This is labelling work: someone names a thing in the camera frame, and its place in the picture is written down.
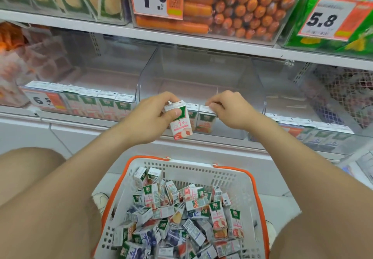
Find person's left forearm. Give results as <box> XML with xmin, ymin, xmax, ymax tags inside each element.
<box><xmin>0</xmin><ymin>129</ymin><xmax>146</xmax><ymax>259</ymax></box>

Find person's left hand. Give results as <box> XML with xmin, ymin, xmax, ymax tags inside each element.
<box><xmin>122</xmin><ymin>91</ymin><xmax>182</xmax><ymax>146</ymax></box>

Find person's right hand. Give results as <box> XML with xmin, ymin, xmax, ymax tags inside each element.
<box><xmin>205</xmin><ymin>90</ymin><xmax>263</xmax><ymax>132</ymax></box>

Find person's right leg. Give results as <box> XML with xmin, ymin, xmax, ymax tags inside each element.
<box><xmin>269</xmin><ymin>209</ymin><xmax>373</xmax><ymax>259</ymax></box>

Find stack of orange sausages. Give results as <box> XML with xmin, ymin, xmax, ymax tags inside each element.
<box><xmin>135</xmin><ymin>0</ymin><xmax>305</xmax><ymax>41</ymax></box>

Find heap of orange snack packets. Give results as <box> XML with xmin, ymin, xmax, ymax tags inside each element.
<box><xmin>0</xmin><ymin>21</ymin><xmax>27</xmax><ymax>52</ymax></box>

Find bin of juice cartons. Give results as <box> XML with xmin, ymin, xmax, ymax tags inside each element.
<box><xmin>24</xmin><ymin>80</ymin><xmax>137</xmax><ymax>122</ymax></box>

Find person's leg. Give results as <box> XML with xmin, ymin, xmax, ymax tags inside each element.
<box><xmin>269</xmin><ymin>209</ymin><xmax>373</xmax><ymax>259</ymax></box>
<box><xmin>0</xmin><ymin>147</ymin><xmax>66</xmax><ymax>207</ymax></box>

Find person's left leg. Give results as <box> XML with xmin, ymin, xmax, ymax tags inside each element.
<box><xmin>0</xmin><ymin>147</ymin><xmax>66</xmax><ymax>207</ymax></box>

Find clear plastic shelf bin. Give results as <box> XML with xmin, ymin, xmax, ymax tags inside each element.
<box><xmin>278</xmin><ymin>0</ymin><xmax>373</xmax><ymax>60</ymax></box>
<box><xmin>0</xmin><ymin>0</ymin><xmax>132</xmax><ymax>25</ymax></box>
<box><xmin>136</xmin><ymin>44</ymin><xmax>266</xmax><ymax>140</ymax></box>
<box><xmin>19</xmin><ymin>30</ymin><xmax>139</xmax><ymax>122</ymax></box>
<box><xmin>250</xmin><ymin>59</ymin><xmax>373</xmax><ymax>156</ymax></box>
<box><xmin>124</xmin><ymin>0</ymin><xmax>307</xmax><ymax>46</ymax></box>
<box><xmin>0</xmin><ymin>21</ymin><xmax>82</xmax><ymax>108</ymax></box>

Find person's right white shoe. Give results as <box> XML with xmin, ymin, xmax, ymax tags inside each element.
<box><xmin>265</xmin><ymin>221</ymin><xmax>277</xmax><ymax>248</ymax></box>

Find blue panel wire basket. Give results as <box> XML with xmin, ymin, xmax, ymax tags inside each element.
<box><xmin>342</xmin><ymin>151</ymin><xmax>373</xmax><ymax>186</ymax></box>

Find blueberry juice carton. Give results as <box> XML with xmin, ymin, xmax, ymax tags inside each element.
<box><xmin>314</xmin><ymin>121</ymin><xmax>336</xmax><ymax>149</ymax></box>
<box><xmin>333</xmin><ymin>124</ymin><xmax>355</xmax><ymax>151</ymax></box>
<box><xmin>296</xmin><ymin>119</ymin><xmax>317</xmax><ymax>144</ymax></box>

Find person's right forearm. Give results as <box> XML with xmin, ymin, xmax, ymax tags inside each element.
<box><xmin>248</xmin><ymin>119</ymin><xmax>373</xmax><ymax>259</ymax></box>

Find white shopping basket orange handles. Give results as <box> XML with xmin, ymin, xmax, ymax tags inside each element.
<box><xmin>92</xmin><ymin>155</ymin><xmax>270</xmax><ymax>259</ymax></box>

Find stack of pink snack packets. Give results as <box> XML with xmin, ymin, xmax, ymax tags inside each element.
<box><xmin>0</xmin><ymin>28</ymin><xmax>79</xmax><ymax>106</ymax></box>

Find person's white shoe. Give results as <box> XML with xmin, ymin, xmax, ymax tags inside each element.
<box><xmin>92</xmin><ymin>192</ymin><xmax>110</xmax><ymax>215</ymax></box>
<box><xmin>265</xmin><ymin>221</ymin><xmax>277</xmax><ymax>248</ymax></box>

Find person's left white shoe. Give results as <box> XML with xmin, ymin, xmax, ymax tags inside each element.
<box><xmin>92</xmin><ymin>192</ymin><xmax>110</xmax><ymax>215</ymax></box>

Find pile of small juice cartons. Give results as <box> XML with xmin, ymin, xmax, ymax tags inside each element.
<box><xmin>112</xmin><ymin>167</ymin><xmax>245</xmax><ymax>259</ymax></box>

